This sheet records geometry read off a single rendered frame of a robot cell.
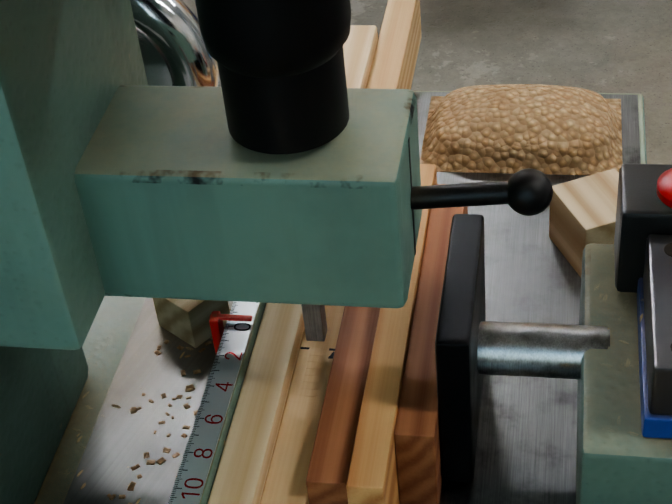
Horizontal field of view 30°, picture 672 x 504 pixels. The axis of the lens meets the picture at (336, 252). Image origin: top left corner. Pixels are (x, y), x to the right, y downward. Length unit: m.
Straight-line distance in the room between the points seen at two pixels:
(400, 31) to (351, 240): 0.35
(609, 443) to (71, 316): 0.23
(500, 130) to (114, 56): 0.29
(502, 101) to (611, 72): 1.79
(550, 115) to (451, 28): 1.96
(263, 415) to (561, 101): 0.32
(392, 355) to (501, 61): 2.06
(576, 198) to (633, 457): 0.21
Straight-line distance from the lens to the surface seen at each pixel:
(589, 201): 0.70
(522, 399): 0.64
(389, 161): 0.51
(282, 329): 0.61
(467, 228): 0.59
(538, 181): 0.53
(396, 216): 0.51
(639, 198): 0.59
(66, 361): 0.79
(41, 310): 0.54
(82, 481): 0.77
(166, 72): 0.67
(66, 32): 0.52
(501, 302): 0.69
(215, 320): 0.61
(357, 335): 0.60
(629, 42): 2.69
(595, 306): 0.60
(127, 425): 0.79
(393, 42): 0.84
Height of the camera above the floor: 1.36
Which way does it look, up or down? 40 degrees down
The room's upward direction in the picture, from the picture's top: 6 degrees counter-clockwise
